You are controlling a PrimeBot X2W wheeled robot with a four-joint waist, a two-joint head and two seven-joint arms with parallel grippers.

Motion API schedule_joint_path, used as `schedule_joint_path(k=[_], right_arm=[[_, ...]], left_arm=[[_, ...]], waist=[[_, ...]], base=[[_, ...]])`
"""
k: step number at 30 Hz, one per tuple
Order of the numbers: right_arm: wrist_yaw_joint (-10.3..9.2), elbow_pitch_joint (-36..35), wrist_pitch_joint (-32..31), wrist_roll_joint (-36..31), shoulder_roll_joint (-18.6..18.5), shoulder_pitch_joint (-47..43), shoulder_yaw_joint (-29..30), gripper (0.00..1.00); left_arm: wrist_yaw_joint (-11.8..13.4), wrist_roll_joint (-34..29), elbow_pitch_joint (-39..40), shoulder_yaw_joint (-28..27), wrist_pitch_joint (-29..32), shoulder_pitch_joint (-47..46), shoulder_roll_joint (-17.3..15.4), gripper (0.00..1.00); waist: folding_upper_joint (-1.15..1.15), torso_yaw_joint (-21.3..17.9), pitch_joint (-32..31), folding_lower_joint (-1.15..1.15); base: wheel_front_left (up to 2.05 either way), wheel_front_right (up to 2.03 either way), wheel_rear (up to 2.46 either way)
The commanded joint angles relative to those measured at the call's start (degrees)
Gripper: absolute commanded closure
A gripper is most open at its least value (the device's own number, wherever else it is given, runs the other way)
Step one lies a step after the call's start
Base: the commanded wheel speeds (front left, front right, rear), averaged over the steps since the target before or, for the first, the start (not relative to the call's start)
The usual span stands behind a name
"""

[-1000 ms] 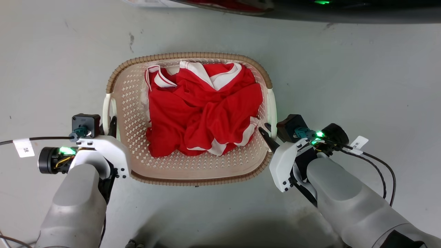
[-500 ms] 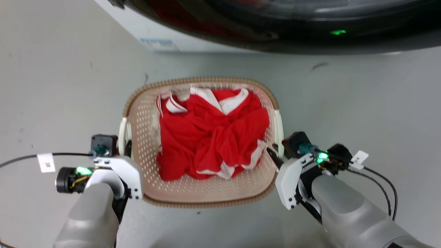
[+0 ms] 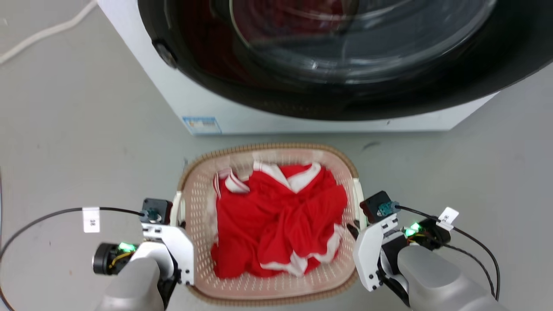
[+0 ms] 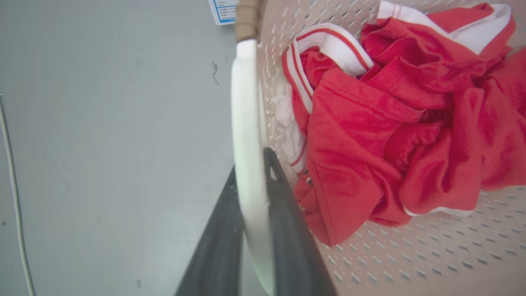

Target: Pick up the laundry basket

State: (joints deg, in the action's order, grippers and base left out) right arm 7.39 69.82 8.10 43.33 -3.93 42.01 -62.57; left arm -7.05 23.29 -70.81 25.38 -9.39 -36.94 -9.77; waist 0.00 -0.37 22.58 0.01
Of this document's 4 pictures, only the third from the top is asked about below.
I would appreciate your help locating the red garment with white trim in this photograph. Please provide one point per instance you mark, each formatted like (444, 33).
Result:
(276, 216)

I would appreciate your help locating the black round washer door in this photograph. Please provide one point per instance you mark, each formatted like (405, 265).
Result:
(389, 93)

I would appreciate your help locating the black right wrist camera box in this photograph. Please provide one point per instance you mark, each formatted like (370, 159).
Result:
(375, 206)

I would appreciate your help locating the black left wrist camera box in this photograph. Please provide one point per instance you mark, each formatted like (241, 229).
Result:
(156, 209)

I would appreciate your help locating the white washing machine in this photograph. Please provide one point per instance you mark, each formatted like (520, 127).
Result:
(242, 113)

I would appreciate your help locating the blue energy label sticker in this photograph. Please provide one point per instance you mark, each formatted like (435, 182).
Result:
(201, 125)

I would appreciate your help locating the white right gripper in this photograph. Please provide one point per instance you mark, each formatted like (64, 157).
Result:
(367, 255)

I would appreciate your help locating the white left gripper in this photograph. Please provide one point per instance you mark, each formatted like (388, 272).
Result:
(175, 242)

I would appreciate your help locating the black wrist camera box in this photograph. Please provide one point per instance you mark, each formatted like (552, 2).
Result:
(156, 209)
(375, 206)

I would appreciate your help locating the beige woven laundry basket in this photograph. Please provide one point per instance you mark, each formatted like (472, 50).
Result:
(199, 207)

